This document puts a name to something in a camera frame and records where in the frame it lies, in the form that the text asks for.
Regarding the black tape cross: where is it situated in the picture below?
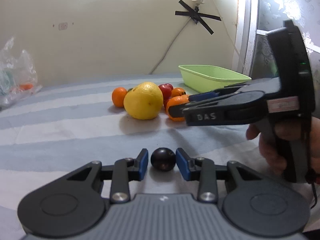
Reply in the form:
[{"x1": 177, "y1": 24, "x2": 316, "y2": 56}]
[{"x1": 175, "y1": 0, "x2": 222, "y2": 35}]

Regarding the striped blue bedsheet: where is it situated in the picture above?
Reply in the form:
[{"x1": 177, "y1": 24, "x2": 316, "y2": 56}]
[{"x1": 1, "y1": 77, "x2": 268, "y2": 239}]

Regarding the small orange mandarin with leaf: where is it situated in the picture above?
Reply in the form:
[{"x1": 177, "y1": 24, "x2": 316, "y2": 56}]
[{"x1": 171, "y1": 87, "x2": 186, "y2": 98}]

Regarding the large yellow grapefruit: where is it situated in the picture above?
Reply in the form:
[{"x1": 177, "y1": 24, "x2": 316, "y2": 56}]
[{"x1": 124, "y1": 82, "x2": 163, "y2": 120}]

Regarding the white window frame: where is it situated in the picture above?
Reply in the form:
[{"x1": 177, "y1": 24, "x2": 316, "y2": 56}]
[{"x1": 232, "y1": 0, "x2": 259, "y2": 76}]

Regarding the white power cord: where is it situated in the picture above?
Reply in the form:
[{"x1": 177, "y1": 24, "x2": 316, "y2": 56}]
[{"x1": 211, "y1": 0, "x2": 247, "y2": 73}]

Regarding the dark purple plum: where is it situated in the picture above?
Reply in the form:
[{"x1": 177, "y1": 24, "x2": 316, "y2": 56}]
[{"x1": 150, "y1": 147, "x2": 176, "y2": 172}]

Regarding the right hand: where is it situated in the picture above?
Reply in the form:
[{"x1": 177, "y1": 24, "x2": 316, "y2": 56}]
[{"x1": 246, "y1": 117, "x2": 319, "y2": 175}]

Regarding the grey wall cable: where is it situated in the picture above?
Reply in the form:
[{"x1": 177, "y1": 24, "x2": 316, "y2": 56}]
[{"x1": 149, "y1": 17, "x2": 194, "y2": 75}]

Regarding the clear plastic bag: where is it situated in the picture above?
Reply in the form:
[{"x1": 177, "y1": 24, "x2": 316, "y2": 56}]
[{"x1": 1, "y1": 37, "x2": 42, "y2": 110}]

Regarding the green plastic basket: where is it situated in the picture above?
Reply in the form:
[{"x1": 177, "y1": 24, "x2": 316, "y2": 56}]
[{"x1": 178, "y1": 64, "x2": 251, "y2": 93}]

